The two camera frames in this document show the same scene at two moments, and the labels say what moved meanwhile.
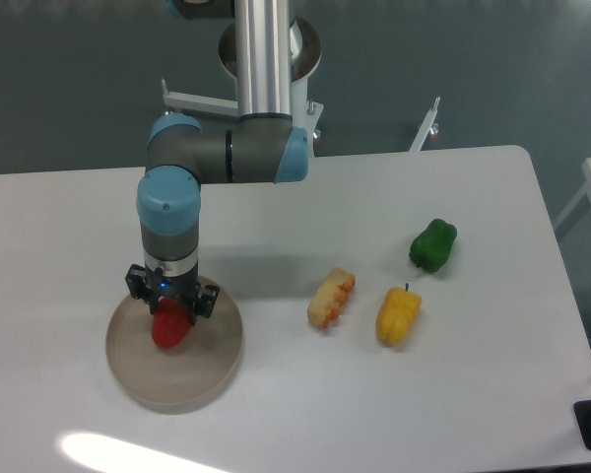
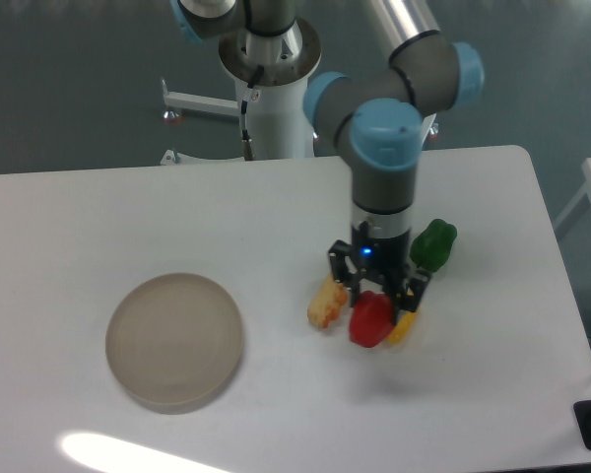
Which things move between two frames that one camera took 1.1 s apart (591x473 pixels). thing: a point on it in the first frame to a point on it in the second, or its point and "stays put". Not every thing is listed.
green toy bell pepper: [430, 248] stays put
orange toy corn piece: [329, 299] stays put
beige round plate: [177, 379] stays put
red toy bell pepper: [170, 323] to [371, 318]
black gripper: [151, 285] to [384, 259]
